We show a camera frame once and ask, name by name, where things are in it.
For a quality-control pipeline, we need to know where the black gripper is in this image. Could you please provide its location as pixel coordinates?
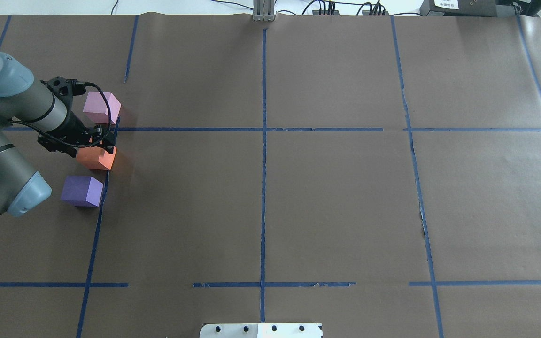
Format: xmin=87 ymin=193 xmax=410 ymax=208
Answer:
xmin=37 ymin=110 xmax=116 ymax=158

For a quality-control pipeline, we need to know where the orange foam cube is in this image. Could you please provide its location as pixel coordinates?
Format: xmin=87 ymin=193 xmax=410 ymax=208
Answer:
xmin=75 ymin=146 xmax=117 ymax=170

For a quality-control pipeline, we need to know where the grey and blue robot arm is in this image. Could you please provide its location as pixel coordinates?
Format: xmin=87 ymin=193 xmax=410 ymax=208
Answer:
xmin=0 ymin=52 xmax=116 ymax=217

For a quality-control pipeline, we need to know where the pink foam cube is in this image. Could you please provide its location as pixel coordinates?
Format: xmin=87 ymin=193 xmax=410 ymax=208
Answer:
xmin=82 ymin=91 xmax=122 ymax=124

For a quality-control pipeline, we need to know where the purple foam cube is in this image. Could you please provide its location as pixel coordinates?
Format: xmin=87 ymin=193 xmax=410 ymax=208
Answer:
xmin=61 ymin=176 xmax=104 ymax=207

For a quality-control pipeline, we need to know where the black control box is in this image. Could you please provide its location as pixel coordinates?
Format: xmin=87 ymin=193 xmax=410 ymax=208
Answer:
xmin=419 ymin=0 xmax=541 ymax=17

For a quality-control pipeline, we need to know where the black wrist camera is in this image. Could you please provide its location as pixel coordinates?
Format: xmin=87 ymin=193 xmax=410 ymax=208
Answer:
xmin=43 ymin=77 xmax=86 ymax=98

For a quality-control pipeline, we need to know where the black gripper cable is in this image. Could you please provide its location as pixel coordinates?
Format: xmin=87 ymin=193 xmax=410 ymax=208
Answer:
xmin=10 ymin=81 xmax=112 ymax=144

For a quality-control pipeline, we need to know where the aluminium frame post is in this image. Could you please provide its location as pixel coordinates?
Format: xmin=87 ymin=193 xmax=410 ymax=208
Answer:
xmin=253 ymin=0 xmax=277 ymax=22

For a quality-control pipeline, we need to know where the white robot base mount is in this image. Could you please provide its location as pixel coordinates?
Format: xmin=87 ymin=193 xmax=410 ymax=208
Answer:
xmin=199 ymin=323 xmax=324 ymax=338

